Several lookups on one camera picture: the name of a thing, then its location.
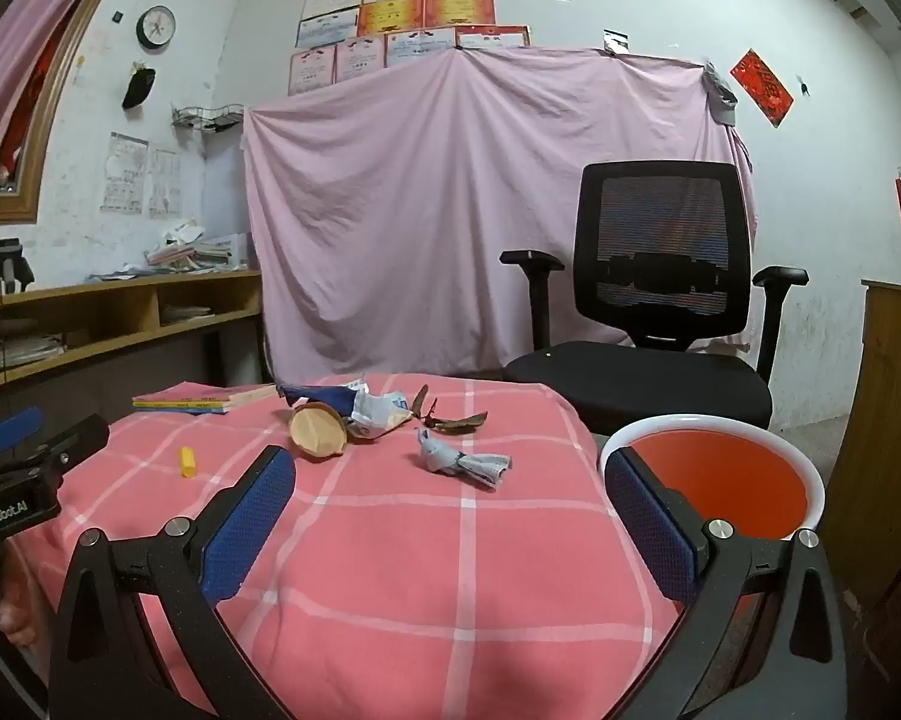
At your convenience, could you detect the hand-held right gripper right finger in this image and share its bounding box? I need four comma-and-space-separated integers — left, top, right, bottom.
604, 446, 849, 720

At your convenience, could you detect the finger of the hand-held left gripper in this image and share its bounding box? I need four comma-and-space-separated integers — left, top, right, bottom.
11, 415, 111, 482
0, 406, 46, 458

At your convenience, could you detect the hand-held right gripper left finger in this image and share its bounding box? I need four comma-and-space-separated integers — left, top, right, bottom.
49, 444, 297, 720

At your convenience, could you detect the orange bin with white rim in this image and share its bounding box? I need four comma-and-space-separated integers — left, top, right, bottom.
598, 412, 827, 691

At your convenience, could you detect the tan round shell piece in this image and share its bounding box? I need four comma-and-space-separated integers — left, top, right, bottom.
289, 403, 348, 458

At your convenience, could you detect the dark blue wrapper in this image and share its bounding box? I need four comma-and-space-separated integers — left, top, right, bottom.
276, 382, 365, 419

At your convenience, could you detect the white snack wrapper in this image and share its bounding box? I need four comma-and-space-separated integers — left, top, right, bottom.
345, 388, 414, 442

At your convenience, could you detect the grey paper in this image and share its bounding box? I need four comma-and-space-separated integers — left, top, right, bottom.
418, 427, 513, 494

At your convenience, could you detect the person's left hand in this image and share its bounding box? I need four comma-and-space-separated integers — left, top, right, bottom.
0, 551, 46, 650

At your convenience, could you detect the stack of shelf papers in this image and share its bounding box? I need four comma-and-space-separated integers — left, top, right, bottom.
0, 330, 68, 374

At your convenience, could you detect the yellow-edged book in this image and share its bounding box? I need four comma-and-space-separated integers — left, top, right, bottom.
133, 399, 230, 416

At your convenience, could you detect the pink book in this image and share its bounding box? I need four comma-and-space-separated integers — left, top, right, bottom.
133, 381, 280, 410

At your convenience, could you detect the wooden shelf unit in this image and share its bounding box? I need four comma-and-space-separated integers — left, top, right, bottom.
0, 268, 264, 391

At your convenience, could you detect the black clamp device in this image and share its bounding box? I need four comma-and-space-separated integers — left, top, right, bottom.
0, 238, 34, 297

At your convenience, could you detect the pink checked tablecloth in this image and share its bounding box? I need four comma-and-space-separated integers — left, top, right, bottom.
4, 373, 684, 720

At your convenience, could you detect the pile of papers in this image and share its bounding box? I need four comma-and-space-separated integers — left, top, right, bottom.
146, 219, 255, 273

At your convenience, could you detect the wooden cabinet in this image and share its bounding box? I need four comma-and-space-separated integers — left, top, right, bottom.
821, 279, 901, 608

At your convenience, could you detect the black mesh office chair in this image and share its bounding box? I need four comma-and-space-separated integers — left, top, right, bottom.
499, 161, 810, 436

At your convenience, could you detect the black hanging pouch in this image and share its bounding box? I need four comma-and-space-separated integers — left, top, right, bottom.
121, 64, 157, 110

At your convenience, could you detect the pink hanging sheet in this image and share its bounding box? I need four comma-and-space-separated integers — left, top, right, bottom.
241, 47, 759, 383

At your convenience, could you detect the pink curtain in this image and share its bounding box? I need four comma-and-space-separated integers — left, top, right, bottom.
0, 0, 121, 203

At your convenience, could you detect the grey tape wad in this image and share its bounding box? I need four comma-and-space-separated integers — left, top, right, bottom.
701, 60, 740, 125

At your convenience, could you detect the white wall calendar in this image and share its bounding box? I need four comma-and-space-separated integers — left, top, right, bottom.
101, 133, 149, 212

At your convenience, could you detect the wooden window frame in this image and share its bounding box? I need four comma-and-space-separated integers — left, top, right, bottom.
0, 0, 137, 224

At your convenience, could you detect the wire wall rack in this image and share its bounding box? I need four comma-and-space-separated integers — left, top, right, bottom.
171, 101, 246, 134

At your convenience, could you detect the round wall clock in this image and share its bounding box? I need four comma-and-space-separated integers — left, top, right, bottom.
135, 5, 176, 48

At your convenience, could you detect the red wall poster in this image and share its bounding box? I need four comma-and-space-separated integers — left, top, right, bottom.
730, 49, 794, 128

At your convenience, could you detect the group of wall certificates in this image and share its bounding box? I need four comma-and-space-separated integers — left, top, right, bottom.
286, 0, 573, 97

